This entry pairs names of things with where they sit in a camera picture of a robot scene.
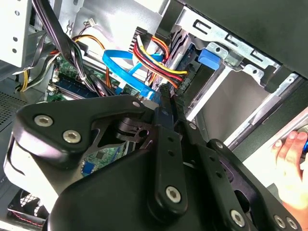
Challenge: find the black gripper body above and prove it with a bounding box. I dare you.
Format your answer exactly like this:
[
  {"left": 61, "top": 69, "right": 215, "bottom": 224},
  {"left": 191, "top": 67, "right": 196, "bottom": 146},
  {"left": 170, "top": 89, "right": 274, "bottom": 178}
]
[{"left": 46, "top": 119, "right": 218, "bottom": 231}]

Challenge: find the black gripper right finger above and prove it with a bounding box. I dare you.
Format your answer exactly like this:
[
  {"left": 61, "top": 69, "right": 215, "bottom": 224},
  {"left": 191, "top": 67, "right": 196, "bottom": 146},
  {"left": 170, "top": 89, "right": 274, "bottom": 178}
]
[{"left": 170, "top": 94, "right": 303, "bottom": 231}]

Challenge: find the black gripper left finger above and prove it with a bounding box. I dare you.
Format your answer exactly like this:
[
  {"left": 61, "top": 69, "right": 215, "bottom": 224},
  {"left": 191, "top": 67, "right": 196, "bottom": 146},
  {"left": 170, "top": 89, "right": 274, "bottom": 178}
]
[{"left": 6, "top": 83, "right": 189, "bottom": 218}]

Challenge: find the blue data wire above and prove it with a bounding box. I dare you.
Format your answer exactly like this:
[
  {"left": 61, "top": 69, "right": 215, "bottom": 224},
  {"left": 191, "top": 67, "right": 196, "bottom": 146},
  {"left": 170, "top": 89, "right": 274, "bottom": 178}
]
[{"left": 102, "top": 49, "right": 162, "bottom": 102}]

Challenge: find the multicoloured disk power wire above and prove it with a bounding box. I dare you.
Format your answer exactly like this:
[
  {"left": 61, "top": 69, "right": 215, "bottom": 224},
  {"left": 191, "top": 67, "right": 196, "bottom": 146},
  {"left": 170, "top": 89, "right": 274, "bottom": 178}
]
[{"left": 131, "top": 33, "right": 189, "bottom": 90}]

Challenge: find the hard disk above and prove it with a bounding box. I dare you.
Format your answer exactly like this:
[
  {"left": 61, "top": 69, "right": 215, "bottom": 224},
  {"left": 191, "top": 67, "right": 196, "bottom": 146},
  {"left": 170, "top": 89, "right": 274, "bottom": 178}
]
[{"left": 166, "top": 25, "right": 221, "bottom": 96}]

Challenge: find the bare person hand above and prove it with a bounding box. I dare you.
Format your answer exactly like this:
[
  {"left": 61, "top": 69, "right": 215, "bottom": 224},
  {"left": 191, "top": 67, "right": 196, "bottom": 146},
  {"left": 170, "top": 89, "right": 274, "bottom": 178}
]
[{"left": 271, "top": 131, "right": 308, "bottom": 217}]

